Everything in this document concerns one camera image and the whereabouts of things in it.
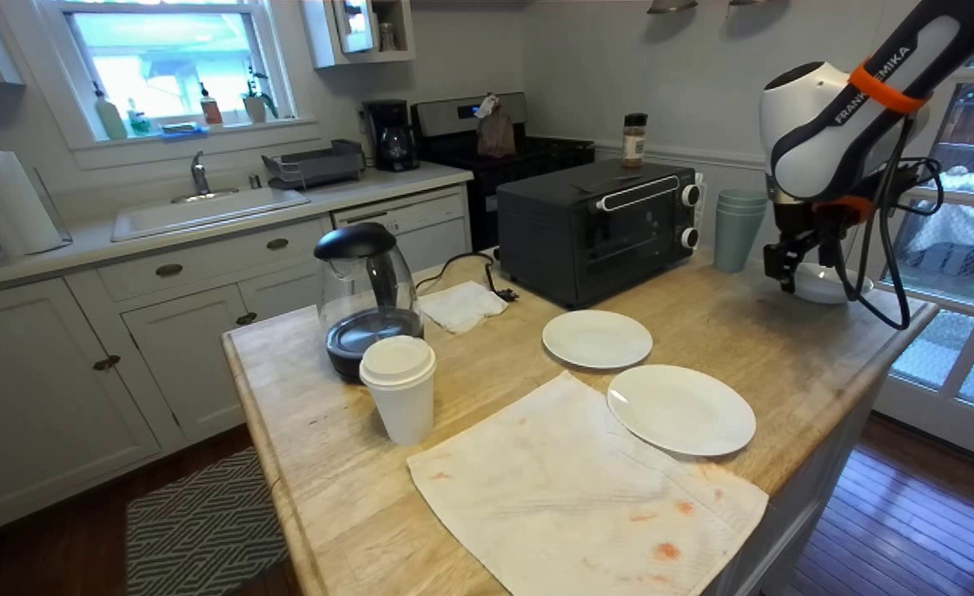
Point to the white paper napkin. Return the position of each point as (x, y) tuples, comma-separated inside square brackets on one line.
[(459, 307)]

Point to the chrome faucet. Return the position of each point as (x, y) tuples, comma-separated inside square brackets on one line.
[(199, 175)]

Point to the brown paper bag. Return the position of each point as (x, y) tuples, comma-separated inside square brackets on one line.
[(494, 135)]

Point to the black steel stove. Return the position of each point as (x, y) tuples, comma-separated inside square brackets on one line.
[(531, 161)]

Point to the small potted plant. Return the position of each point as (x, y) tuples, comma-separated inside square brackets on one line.
[(255, 105)]

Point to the black glass electric kettle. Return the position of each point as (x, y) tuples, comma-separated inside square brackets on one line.
[(370, 334)]

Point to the white wall cabinet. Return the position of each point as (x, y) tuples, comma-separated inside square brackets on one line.
[(355, 36)]

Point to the grey dish rack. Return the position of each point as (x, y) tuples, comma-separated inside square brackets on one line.
[(314, 166)]

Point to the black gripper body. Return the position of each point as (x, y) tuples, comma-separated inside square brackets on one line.
[(808, 227)]

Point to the black toaster oven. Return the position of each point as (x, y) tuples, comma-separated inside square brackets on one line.
[(589, 232)]

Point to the white glass door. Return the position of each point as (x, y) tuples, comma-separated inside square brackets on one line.
[(953, 432)]

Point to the white cup with lid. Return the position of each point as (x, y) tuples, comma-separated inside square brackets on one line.
[(403, 400)]

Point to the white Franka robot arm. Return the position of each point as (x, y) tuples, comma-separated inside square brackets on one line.
[(822, 135)]

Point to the small green bottle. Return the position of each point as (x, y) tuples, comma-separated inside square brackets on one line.
[(138, 121)]

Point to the white paper towel roll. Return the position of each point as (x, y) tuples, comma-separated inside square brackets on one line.
[(7, 204)]

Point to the black coffee maker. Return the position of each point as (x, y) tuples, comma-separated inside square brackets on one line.
[(392, 137)]

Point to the white kitchen sink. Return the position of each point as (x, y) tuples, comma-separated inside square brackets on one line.
[(205, 213)]

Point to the stack of teal cups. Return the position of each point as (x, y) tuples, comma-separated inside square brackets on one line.
[(741, 232)]

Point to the white island with wooden top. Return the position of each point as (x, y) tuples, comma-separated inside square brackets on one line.
[(779, 531)]

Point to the white soap bottle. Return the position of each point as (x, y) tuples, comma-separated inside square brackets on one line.
[(109, 121)]

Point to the stained white cloth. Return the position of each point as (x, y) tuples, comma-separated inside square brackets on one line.
[(575, 499)]

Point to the white shallow bowl plate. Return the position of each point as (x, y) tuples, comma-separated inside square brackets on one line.
[(822, 284), (822, 298)]

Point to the grey patterned floor mat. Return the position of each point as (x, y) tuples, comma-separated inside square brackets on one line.
[(205, 531)]

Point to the white base cabinets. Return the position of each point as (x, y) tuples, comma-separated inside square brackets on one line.
[(43, 385)]

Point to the white flat plate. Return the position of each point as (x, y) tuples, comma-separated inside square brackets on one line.
[(680, 412), (599, 340)]

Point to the bottle with red label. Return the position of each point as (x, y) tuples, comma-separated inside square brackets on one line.
[(209, 106)]

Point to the kitchen window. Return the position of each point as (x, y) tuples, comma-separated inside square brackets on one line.
[(167, 61)]

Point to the spice jar with dark lid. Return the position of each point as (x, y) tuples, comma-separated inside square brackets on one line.
[(633, 142)]

